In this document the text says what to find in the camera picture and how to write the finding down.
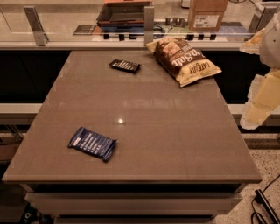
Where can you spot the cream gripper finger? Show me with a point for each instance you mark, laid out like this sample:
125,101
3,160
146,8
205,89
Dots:
252,46
263,99

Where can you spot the black chocolate rxbar wrapper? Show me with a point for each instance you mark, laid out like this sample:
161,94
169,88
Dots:
125,66

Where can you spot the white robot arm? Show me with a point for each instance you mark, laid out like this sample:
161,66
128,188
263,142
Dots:
270,46

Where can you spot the blue blueberry rxbar wrapper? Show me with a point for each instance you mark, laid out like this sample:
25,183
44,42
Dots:
93,144

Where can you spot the cardboard box with label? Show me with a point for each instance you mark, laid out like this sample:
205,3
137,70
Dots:
206,15

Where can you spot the brown yellow chip bag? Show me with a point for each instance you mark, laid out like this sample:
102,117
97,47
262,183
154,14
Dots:
182,61

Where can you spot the black power strip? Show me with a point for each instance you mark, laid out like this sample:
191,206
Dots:
261,199

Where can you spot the right metal glass bracket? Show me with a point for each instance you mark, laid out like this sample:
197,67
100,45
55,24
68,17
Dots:
264,12

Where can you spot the metal glass bracket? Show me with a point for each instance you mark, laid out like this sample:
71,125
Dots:
264,12
37,29
148,23

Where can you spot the middle metal glass bracket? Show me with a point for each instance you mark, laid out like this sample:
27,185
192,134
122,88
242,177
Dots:
148,23

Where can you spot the left metal glass bracket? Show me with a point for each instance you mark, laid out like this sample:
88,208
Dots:
37,29

